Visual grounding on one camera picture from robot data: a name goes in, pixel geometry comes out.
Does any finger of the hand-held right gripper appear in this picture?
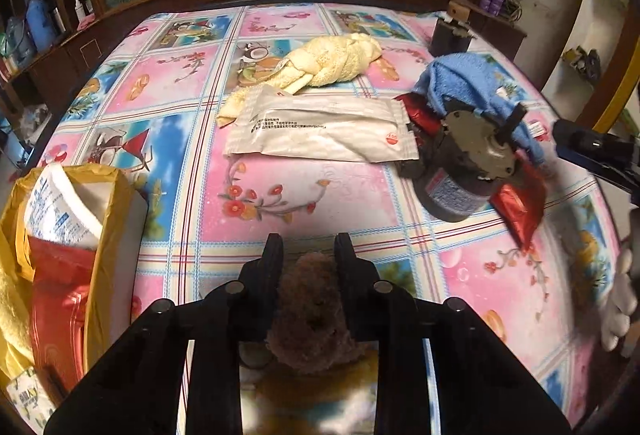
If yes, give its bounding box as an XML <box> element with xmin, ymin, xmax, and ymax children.
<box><xmin>552</xmin><ymin>119</ymin><xmax>640</xmax><ymax>196</ymax></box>

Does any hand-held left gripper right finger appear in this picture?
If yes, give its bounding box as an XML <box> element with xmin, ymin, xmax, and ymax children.
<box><xmin>334</xmin><ymin>232</ymin><xmax>573</xmax><ymax>435</ymax></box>

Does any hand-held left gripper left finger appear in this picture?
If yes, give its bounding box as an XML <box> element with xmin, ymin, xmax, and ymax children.
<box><xmin>44</xmin><ymin>233</ymin><xmax>286</xmax><ymax>435</ymax></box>

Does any brown plush toy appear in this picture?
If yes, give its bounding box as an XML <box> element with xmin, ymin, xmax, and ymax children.
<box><xmin>265</xmin><ymin>252</ymin><xmax>381</xmax><ymax>375</ymax></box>

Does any blue terry cloth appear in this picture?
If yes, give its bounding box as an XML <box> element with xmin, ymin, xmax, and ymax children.
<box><xmin>412</xmin><ymin>53</ymin><xmax>556</xmax><ymax>166</ymax></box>

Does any white foam box yellow tape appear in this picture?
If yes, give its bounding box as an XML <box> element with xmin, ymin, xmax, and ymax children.
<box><xmin>0</xmin><ymin>163</ymin><xmax>151</xmax><ymax>421</ymax></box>

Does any large red foil packet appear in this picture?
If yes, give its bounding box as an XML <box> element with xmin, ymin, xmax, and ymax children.
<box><xmin>27</xmin><ymin>235</ymin><xmax>98</xmax><ymax>397</ymax></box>

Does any white desiccant bag blue print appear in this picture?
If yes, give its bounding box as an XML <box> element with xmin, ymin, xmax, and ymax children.
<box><xmin>22</xmin><ymin>165</ymin><xmax>108</xmax><ymax>252</ymax></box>

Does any person's right hand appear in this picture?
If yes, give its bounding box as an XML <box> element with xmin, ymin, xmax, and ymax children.
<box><xmin>600</xmin><ymin>247</ymin><xmax>640</xmax><ymax>355</ymax></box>

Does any crumpled red foil packet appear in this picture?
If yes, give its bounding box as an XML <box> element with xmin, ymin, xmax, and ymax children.
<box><xmin>394</xmin><ymin>92</ymin><xmax>550</xmax><ymax>252</ymax></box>

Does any dark cylindrical motor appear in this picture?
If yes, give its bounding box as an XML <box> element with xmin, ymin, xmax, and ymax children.
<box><xmin>397</xmin><ymin>104</ymin><xmax>528</xmax><ymax>223</ymax></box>

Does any white foil packet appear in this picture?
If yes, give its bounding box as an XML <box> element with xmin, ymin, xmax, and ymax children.
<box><xmin>223</xmin><ymin>85</ymin><xmax>421</xmax><ymax>163</ymax></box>

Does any small dark box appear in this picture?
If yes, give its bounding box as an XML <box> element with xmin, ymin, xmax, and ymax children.
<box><xmin>431</xmin><ymin>4</ymin><xmax>475</xmax><ymax>56</ymax></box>

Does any twisted pale yellow towel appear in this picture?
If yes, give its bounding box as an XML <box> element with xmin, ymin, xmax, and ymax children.
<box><xmin>215</xmin><ymin>33</ymin><xmax>383</xmax><ymax>128</ymax></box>

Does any lemon print packet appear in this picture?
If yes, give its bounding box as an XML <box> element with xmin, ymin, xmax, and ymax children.
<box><xmin>0</xmin><ymin>365</ymin><xmax>58</xmax><ymax>434</ymax></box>

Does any blue thermos flask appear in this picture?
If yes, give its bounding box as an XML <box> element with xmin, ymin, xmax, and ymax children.
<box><xmin>26</xmin><ymin>0</ymin><xmax>58</xmax><ymax>52</ymax></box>

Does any grey-blue thermos flask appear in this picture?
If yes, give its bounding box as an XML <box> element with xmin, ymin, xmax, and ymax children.
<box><xmin>2</xmin><ymin>17</ymin><xmax>36</xmax><ymax>66</ymax></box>

